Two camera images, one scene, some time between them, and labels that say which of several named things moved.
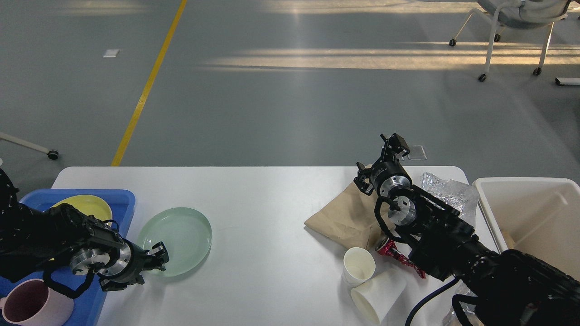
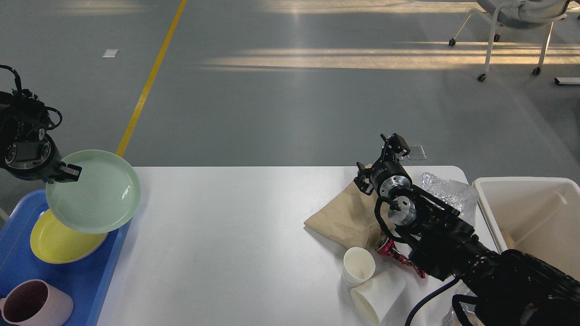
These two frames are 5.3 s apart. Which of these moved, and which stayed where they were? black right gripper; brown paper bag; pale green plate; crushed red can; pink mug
Moved: pale green plate
Stayed: pink mug; black right gripper; brown paper bag; crushed red can
